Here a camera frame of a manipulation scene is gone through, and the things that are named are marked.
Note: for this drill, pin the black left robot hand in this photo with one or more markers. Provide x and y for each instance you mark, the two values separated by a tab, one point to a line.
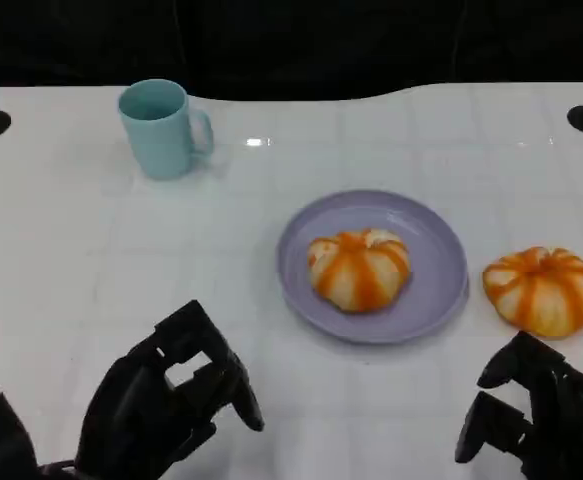
136	410

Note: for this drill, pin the lilac plate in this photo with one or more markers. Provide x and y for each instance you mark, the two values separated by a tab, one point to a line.
421	235

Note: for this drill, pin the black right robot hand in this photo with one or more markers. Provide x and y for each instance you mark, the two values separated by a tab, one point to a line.
571	430

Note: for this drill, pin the pale green mug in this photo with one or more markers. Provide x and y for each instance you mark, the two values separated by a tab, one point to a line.
156	140

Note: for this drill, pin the black backdrop cloth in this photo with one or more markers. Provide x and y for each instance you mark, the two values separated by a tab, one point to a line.
291	40

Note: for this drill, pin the orange white toy bread roll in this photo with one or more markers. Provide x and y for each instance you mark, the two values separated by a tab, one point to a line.
361	275
541	295

